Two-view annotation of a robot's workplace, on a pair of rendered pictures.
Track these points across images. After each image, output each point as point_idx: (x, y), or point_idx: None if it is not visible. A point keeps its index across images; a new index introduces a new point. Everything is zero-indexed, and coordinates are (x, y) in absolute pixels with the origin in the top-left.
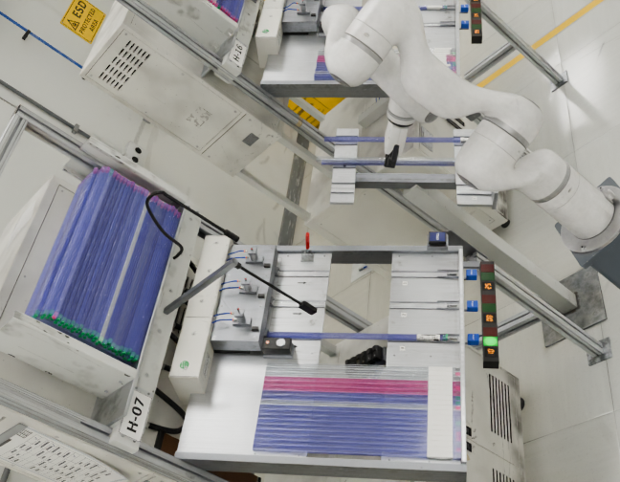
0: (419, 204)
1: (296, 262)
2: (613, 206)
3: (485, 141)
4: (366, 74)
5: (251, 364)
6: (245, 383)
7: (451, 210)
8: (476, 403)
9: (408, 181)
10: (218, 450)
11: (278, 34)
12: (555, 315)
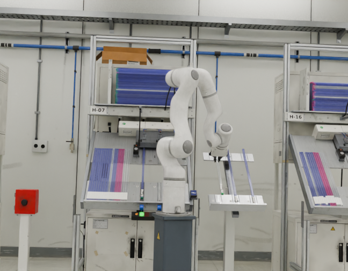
0: None
1: None
2: (174, 213)
3: (167, 137)
4: (167, 81)
5: (130, 145)
6: (122, 145)
7: (226, 212)
8: None
9: (228, 184)
10: (95, 141)
11: (324, 134)
12: None
